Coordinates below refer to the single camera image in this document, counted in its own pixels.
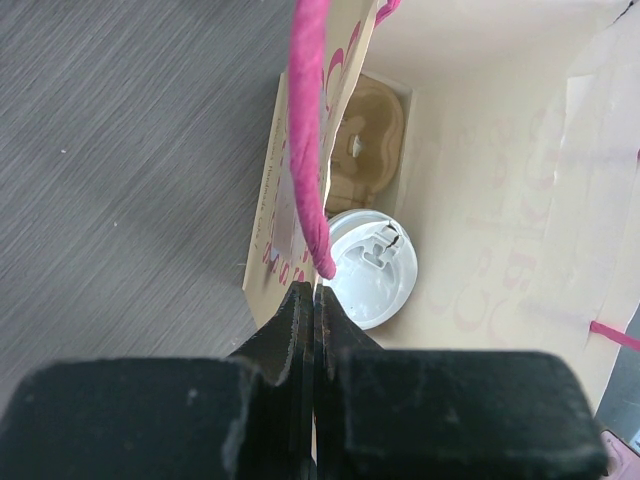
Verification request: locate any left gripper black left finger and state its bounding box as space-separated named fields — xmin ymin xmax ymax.
xmin=1 ymin=282 xmax=314 ymax=479

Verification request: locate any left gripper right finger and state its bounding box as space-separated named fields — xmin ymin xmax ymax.
xmin=314 ymin=287 xmax=607 ymax=479

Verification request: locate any pink paper gift bag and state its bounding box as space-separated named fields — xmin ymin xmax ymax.
xmin=243 ymin=1 xmax=639 ymax=406

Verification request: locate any cardboard cup carrier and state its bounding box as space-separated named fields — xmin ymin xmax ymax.
xmin=325 ymin=75 xmax=405 ymax=216

